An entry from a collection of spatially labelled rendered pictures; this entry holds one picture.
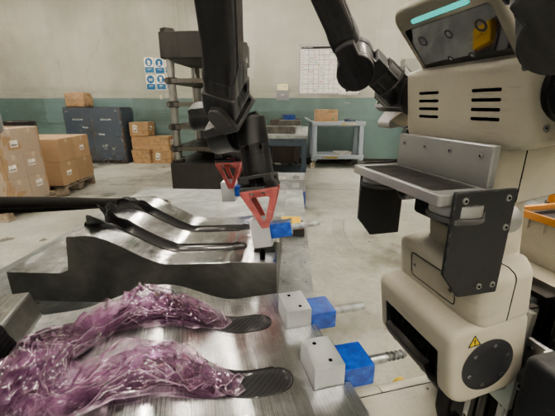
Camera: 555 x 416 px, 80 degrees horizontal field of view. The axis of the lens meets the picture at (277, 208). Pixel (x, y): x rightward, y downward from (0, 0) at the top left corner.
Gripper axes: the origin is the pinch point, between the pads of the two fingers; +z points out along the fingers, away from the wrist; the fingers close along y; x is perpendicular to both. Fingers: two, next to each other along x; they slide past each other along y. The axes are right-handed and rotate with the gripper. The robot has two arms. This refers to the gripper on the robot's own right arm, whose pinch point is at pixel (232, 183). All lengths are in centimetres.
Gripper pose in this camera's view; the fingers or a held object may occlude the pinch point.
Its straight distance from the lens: 92.5
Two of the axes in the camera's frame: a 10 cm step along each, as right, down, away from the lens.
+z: 0.3, 9.6, 3.0
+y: -0.6, 3.0, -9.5
